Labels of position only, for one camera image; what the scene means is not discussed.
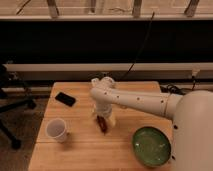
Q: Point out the black office chair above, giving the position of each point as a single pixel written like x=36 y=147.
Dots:
x=5 y=77

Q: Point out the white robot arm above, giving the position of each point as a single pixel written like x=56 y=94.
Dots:
x=191 y=116

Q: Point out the black smartphone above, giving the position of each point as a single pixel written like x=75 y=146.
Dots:
x=65 y=99

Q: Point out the white plastic bottle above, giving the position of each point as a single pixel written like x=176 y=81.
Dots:
x=95 y=81

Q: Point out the translucent plastic cup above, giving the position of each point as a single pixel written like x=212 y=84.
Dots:
x=56 y=129

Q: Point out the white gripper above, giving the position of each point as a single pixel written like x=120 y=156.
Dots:
x=104 y=109

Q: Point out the green ceramic bowl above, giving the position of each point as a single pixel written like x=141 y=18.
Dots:
x=151 y=146

